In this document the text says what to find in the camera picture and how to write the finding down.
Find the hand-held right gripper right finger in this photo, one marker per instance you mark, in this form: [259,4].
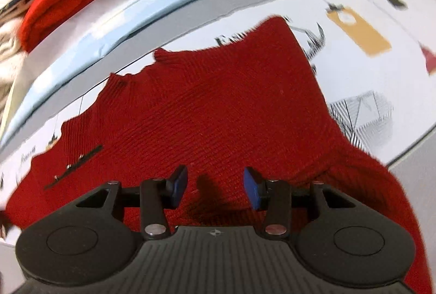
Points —
[252,188]

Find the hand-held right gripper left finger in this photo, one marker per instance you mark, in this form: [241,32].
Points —
[179,188]

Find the dark red knit sweater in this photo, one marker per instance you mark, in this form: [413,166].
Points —
[218,117]

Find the deer printed cloth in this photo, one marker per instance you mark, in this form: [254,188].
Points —
[374,76]

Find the cream folded blanket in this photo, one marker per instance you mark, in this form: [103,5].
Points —
[10,52]

